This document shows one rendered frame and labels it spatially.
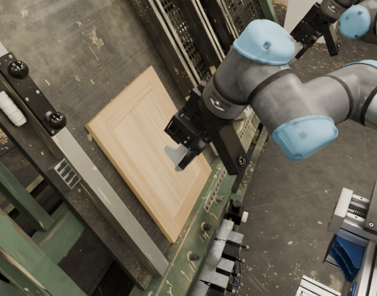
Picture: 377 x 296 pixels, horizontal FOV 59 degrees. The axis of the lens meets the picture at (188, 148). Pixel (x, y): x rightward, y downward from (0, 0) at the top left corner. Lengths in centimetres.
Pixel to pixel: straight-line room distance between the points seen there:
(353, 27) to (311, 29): 24
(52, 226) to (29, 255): 16
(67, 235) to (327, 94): 71
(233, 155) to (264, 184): 201
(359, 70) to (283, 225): 190
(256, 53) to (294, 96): 7
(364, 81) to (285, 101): 13
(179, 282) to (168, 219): 20
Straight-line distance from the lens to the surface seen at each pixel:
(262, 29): 48
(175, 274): 112
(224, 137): 59
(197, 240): 121
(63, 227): 94
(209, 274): 127
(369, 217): 116
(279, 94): 46
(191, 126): 60
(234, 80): 49
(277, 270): 219
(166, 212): 112
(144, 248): 102
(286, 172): 273
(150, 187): 107
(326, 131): 45
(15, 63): 72
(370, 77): 54
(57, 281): 84
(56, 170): 86
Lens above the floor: 185
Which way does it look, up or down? 41 degrees down
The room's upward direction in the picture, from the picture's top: straight up
